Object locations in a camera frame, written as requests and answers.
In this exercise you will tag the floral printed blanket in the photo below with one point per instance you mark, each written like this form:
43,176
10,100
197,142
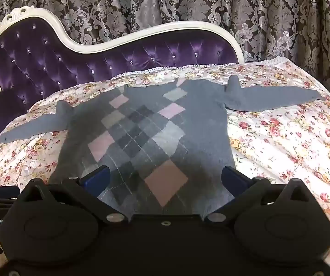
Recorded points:
280,143

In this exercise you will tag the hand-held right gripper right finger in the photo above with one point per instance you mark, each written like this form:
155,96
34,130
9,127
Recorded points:
234,180

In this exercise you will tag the brown damask curtain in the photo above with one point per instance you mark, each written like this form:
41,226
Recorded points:
199,8

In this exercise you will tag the grey argyle knit sweater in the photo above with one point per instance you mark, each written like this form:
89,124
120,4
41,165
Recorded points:
153,138

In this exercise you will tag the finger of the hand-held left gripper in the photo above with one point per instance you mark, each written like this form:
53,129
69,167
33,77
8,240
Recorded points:
1,193

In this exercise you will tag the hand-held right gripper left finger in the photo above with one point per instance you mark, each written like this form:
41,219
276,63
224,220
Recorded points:
96,180

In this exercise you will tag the purple tufted headboard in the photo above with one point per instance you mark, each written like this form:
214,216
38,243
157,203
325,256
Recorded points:
67,54

